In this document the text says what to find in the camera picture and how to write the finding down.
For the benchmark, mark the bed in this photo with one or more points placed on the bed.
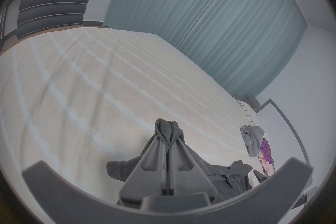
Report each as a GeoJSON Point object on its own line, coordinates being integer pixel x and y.
{"type": "Point", "coordinates": [78, 86]}

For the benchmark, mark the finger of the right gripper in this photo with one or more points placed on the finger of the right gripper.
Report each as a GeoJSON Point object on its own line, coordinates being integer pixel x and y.
{"type": "Point", "coordinates": [259, 177]}

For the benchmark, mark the blue-green curtain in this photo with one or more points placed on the blue-green curtain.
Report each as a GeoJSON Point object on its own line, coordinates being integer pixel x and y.
{"type": "Point", "coordinates": [170, 2]}
{"type": "Point", "coordinates": [249, 34]}

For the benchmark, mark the grey garment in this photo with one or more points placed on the grey garment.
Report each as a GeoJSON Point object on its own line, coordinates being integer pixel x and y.
{"type": "Point", "coordinates": [252, 139]}

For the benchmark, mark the black chest of drawers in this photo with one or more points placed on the black chest of drawers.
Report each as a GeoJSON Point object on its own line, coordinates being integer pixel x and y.
{"type": "Point", "coordinates": [52, 13]}

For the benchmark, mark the purple garment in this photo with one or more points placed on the purple garment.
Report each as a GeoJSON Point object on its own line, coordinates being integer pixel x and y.
{"type": "Point", "coordinates": [266, 150]}

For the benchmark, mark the black T-shirt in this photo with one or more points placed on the black T-shirt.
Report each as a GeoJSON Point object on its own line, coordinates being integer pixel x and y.
{"type": "Point", "coordinates": [168, 129]}

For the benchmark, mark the pink garment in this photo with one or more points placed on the pink garment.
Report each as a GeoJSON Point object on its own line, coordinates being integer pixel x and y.
{"type": "Point", "coordinates": [265, 166]}

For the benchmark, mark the grey bedside table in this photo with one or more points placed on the grey bedside table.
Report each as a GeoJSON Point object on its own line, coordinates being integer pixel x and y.
{"type": "Point", "coordinates": [248, 99]}

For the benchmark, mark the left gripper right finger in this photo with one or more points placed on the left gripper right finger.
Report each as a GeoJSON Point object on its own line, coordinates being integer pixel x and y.
{"type": "Point", "coordinates": [189, 173]}

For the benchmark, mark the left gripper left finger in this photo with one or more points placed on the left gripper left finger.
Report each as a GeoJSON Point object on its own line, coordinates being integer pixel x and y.
{"type": "Point", "coordinates": [147, 173]}

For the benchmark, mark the white printed pillow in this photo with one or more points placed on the white printed pillow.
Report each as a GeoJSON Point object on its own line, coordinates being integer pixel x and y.
{"type": "Point", "coordinates": [249, 115]}

